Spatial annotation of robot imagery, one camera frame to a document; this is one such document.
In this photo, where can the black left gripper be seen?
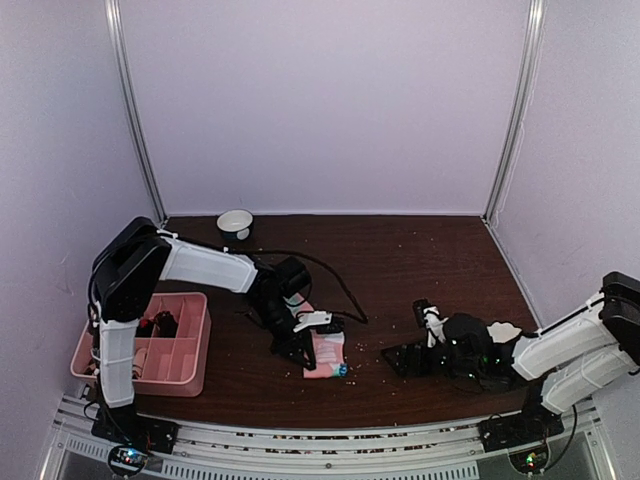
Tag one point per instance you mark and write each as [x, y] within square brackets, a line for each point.
[288, 348]

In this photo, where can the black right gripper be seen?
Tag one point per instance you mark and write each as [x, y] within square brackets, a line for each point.
[405, 352]

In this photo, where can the pink sock with teal patches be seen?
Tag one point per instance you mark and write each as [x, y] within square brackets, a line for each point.
[328, 341]

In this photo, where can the brown beige argyle sock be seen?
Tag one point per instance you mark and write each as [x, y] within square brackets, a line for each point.
[162, 325]

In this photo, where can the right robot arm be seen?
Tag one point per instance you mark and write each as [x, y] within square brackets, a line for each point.
[563, 363]

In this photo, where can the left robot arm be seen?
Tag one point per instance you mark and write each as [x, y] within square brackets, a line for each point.
[130, 269]

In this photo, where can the white paper-lined bowl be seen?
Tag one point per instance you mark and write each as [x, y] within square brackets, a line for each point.
[503, 332]

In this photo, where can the pink plastic organizer tray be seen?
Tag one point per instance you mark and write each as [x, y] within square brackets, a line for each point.
[170, 345]

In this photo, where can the dark blue white bowl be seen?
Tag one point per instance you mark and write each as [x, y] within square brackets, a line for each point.
[235, 225]

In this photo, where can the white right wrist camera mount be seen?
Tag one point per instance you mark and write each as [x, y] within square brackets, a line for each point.
[434, 326]

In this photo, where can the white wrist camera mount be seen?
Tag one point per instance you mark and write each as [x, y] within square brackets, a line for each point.
[312, 319]
[434, 326]

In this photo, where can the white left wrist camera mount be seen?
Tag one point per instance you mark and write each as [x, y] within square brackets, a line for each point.
[312, 319]

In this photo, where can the aluminium front rail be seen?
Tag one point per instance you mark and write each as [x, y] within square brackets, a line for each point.
[444, 450]

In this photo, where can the grey aluminium frame post right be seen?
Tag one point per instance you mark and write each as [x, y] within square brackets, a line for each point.
[515, 128]

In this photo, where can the grey aluminium frame post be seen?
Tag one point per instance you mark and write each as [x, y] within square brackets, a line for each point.
[515, 128]
[133, 117]

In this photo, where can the grey aluminium frame post left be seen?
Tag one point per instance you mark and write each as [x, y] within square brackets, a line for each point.
[133, 117]

